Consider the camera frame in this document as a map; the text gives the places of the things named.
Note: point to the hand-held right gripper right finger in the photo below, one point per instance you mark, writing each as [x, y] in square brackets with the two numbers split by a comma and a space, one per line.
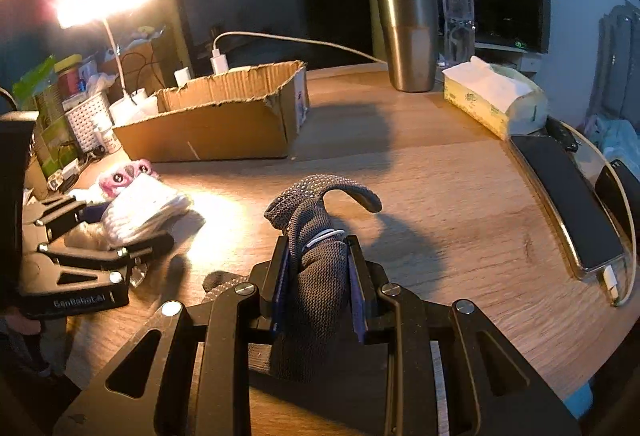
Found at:
[357, 301]

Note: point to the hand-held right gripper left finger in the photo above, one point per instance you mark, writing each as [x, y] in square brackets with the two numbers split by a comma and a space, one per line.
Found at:
[281, 286]

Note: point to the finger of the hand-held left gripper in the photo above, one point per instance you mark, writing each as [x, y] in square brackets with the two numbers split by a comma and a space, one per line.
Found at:
[55, 213]
[100, 258]

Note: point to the dark grey knit sock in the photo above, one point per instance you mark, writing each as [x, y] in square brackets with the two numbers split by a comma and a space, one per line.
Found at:
[315, 286]

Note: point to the white sock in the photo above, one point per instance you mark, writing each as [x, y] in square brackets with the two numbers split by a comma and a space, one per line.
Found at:
[142, 211]

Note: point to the pink plush sock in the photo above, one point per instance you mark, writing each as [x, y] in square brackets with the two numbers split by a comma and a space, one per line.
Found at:
[122, 176]

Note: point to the cardboard box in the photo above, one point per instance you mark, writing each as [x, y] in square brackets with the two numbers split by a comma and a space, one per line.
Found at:
[210, 131]

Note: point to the small white bottle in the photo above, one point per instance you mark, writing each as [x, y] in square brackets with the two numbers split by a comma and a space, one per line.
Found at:
[109, 141]

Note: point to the white plastic basket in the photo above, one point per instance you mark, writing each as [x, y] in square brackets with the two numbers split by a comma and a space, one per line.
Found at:
[90, 119]

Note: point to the jar with yellow lid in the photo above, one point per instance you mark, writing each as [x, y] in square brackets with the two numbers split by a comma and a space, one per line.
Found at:
[69, 76]

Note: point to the white plastic bag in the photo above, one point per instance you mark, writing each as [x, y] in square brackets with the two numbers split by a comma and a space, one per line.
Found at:
[97, 84]

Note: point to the brown cardboard sheet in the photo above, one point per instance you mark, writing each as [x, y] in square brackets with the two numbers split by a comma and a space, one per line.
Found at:
[142, 61]

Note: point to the white power strip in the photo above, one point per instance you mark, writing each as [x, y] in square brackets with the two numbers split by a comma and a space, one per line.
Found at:
[240, 69]

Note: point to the black smartphone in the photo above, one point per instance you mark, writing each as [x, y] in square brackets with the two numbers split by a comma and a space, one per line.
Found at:
[565, 201]

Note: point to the yellow tissue pack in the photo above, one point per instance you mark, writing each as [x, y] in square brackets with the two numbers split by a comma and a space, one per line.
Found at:
[492, 94]

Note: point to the small black object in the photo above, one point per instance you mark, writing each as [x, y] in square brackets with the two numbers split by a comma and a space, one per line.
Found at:
[562, 134]

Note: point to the steel tumbler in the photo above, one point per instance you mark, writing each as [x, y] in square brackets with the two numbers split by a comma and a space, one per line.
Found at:
[407, 41]

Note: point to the dark smartphone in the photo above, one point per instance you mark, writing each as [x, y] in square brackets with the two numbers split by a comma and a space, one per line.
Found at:
[620, 191]

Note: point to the white computer desk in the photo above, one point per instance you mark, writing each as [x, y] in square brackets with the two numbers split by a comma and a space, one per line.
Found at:
[505, 54]

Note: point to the clear water bottle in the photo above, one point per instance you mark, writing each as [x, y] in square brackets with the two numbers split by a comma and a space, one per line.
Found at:
[457, 11]

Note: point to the light blue blanket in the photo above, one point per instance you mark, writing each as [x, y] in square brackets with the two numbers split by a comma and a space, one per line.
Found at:
[622, 141]

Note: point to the black monitor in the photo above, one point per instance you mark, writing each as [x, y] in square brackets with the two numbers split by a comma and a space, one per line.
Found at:
[515, 11]

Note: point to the grey padded headboard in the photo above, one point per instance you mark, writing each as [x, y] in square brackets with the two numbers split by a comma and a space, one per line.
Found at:
[617, 61]

